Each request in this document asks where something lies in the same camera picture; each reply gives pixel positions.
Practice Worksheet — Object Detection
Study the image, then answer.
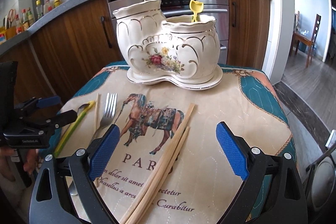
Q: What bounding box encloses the silver spoon yellow green handle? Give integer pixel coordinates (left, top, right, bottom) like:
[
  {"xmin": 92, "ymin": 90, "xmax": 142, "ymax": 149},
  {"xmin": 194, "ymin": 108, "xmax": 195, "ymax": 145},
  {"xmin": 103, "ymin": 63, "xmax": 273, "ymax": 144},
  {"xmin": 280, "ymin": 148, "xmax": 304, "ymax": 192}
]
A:
[{"xmin": 54, "ymin": 101, "xmax": 96, "ymax": 157}]

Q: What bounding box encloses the silver fork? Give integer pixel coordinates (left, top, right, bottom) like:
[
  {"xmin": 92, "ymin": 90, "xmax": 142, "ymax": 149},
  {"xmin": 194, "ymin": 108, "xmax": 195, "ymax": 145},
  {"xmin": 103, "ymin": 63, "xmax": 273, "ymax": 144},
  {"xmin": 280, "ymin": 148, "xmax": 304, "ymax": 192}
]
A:
[{"xmin": 68, "ymin": 93, "xmax": 119, "ymax": 197}]

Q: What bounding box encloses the person's left hand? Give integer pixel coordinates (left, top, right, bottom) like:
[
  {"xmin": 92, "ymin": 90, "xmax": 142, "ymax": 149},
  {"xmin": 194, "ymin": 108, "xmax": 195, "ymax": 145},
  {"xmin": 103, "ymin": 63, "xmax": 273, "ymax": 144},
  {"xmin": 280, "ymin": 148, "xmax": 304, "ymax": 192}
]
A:
[{"xmin": 1, "ymin": 147, "xmax": 38, "ymax": 182}]

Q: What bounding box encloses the left wooden cabinet door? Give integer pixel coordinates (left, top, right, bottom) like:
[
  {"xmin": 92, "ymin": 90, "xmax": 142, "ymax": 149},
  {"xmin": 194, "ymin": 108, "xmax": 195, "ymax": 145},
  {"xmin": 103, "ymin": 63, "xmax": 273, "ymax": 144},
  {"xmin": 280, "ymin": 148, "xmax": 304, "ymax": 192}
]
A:
[{"xmin": 1, "ymin": 0, "xmax": 122, "ymax": 104}]

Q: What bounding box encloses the wooden cabinet door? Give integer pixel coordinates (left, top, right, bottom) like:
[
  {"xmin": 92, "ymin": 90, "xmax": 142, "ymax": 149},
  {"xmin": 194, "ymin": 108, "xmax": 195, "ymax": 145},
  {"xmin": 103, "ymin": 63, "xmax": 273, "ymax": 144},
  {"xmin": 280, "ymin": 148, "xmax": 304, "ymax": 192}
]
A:
[
  {"xmin": 1, "ymin": 0, "xmax": 122, "ymax": 104},
  {"xmin": 227, "ymin": 0, "xmax": 270, "ymax": 69}
]

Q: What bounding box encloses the wooden chopstick upper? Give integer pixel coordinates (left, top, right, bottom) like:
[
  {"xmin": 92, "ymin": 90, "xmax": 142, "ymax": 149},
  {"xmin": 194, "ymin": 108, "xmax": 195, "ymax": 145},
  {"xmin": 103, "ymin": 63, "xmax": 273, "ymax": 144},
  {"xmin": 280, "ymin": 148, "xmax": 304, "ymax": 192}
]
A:
[{"xmin": 120, "ymin": 103, "xmax": 195, "ymax": 223}]

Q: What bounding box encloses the wooden chopstick middle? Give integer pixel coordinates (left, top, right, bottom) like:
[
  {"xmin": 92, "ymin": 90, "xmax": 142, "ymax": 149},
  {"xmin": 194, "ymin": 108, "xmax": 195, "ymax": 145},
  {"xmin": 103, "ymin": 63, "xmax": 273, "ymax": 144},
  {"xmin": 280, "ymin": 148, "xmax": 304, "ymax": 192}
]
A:
[{"xmin": 126, "ymin": 126, "xmax": 190, "ymax": 224}]

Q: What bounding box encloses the wooden chopstick lower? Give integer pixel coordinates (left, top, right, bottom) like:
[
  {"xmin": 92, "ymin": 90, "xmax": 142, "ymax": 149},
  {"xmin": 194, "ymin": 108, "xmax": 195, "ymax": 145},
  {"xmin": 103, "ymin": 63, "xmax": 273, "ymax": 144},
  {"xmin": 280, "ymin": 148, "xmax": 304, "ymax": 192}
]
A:
[{"xmin": 131, "ymin": 131, "xmax": 189, "ymax": 224}]

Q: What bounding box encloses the horse print quilted mat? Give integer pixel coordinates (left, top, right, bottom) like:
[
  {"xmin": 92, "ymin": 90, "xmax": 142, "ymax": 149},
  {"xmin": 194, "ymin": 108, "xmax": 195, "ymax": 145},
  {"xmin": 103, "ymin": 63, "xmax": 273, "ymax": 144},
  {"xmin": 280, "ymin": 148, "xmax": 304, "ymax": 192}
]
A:
[{"xmin": 39, "ymin": 61, "xmax": 297, "ymax": 224}]

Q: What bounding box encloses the white floral ceramic utensil holder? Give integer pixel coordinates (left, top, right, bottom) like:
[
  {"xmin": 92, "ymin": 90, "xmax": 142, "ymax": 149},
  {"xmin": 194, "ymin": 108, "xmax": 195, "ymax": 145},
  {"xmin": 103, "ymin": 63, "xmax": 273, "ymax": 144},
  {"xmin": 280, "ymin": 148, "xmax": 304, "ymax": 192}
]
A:
[{"xmin": 113, "ymin": 0, "xmax": 223, "ymax": 90}]

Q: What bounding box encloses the wooden dining chair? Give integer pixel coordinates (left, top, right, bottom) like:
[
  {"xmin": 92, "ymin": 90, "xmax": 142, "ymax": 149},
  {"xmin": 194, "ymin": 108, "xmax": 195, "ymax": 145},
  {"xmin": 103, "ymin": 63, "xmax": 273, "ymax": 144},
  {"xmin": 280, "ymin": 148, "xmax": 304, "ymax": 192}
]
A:
[{"xmin": 289, "ymin": 14, "xmax": 321, "ymax": 68}]

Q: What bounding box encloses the right wooden cabinet door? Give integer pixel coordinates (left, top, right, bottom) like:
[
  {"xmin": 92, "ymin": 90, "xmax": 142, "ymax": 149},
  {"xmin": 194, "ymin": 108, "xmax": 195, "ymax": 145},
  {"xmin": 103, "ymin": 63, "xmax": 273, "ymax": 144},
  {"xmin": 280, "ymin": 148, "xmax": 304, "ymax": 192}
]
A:
[{"xmin": 227, "ymin": 0, "xmax": 270, "ymax": 69}]

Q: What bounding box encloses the stainless steel oven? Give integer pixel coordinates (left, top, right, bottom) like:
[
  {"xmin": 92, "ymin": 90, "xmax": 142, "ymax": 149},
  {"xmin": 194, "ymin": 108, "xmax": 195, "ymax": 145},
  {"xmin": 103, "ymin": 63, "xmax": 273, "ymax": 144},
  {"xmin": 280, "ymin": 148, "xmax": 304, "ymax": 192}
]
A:
[{"xmin": 108, "ymin": 0, "xmax": 229, "ymax": 68}]

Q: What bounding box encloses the yellow plastic spoon in holder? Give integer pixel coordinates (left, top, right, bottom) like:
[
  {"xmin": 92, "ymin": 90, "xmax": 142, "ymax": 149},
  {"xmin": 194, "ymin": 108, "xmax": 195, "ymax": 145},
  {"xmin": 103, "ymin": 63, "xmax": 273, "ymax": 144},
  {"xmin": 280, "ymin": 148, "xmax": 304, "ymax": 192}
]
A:
[{"xmin": 189, "ymin": 0, "xmax": 204, "ymax": 23}]

